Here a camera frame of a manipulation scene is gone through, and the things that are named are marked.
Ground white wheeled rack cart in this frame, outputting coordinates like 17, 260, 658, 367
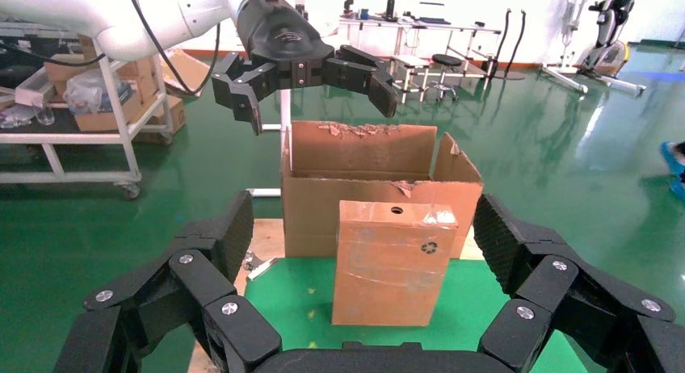
0, 23, 175, 200

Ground cardboard box on rack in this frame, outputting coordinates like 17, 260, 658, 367
44, 53, 158, 84
72, 90, 145, 134

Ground white frame work table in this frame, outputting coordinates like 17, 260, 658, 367
338, 16, 502, 94

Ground white tube frame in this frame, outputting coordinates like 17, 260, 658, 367
248, 88, 293, 199

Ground small white frame stool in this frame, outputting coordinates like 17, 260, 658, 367
389, 55, 432, 104

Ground large open cardboard carton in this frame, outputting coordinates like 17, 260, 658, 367
280, 119, 485, 260

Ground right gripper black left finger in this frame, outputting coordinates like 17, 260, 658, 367
53, 190, 283, 373

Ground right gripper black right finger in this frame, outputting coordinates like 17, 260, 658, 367
473, 194, 685, 373

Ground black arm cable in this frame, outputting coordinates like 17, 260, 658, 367
0, 40, 107, 69
124, 0, 222, 97

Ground black round stool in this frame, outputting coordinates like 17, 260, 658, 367
427, 53, 464, 102

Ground white black machine on stand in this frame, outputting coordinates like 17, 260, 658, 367
539, 0, 649, 97

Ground cardboard box under rack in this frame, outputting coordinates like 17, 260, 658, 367
133, 94, 187, 145

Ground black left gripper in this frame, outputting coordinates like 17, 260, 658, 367
210, 0, 401, 136

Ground clear plastic bag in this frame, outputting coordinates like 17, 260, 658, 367
63, 69, 134, 116

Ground green table mat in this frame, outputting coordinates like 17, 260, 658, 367
243, 258, 590, 373

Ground flat cardboard sheet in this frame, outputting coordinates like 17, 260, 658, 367
159, 49, 213, 98

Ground small brown cardboard box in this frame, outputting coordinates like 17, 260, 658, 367
331, 200, 460, 328

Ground black double-pole floor stand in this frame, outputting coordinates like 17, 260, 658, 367
489, 7, 528, 82

